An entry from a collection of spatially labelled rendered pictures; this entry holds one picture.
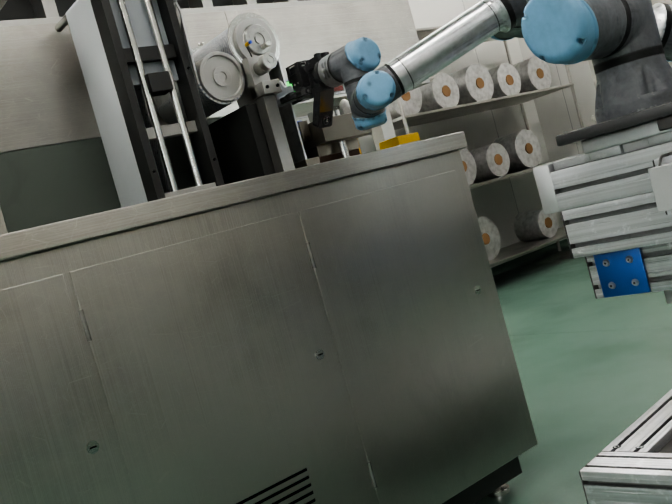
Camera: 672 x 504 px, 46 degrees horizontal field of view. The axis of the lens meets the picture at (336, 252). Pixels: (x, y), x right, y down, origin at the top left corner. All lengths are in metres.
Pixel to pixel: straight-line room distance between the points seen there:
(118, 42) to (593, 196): 0.97
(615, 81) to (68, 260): 0.98
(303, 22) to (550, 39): 1.34
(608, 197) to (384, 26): 1.47
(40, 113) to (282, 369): 0.92
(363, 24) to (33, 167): 1.20
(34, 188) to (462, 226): 1.04
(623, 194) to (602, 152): 0.08
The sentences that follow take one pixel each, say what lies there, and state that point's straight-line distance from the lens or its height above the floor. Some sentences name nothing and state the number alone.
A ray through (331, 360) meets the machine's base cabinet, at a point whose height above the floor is 0.50.
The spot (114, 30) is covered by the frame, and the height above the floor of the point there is 1.26.
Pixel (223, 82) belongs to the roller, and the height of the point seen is 1.16.
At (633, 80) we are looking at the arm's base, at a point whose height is 0.87.
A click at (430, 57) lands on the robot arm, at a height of 1.05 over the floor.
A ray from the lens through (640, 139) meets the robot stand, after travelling 1.46.
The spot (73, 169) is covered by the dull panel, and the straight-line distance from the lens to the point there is 2.11.
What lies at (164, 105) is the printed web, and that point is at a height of 1.17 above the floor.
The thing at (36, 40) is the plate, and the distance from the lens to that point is 2.17.
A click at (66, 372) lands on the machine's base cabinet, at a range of 1.42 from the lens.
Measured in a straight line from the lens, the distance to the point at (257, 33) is 2.03.
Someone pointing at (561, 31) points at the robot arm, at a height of 0.97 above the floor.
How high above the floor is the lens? 0.79
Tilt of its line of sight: 3 degrees down
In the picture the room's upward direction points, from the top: 15 degrees counter-clockwise
